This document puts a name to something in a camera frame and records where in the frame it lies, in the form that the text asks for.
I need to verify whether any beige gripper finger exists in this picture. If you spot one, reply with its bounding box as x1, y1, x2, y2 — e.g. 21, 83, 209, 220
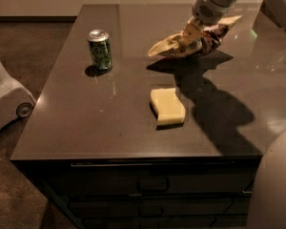
178, 17, 203, 47

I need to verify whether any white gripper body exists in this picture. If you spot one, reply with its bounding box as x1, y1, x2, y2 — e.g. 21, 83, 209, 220
192, 0, 234, 25

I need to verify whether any brown sea salt chip bag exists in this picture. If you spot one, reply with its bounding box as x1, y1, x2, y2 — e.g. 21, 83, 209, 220
148, 15, 241, 58

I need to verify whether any white robot base with wheel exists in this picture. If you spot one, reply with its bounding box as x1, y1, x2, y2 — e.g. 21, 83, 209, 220
0, 61, 36, 131

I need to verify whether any yellow sponge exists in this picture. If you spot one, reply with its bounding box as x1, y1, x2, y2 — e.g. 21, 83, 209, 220
151, 88, 186, 126

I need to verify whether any green soda can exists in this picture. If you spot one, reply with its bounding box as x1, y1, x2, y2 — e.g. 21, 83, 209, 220
88, 29, 112, 72

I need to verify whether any dark drawer cabinet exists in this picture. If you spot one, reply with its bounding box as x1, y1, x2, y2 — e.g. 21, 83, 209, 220
11, 157, 259, 229

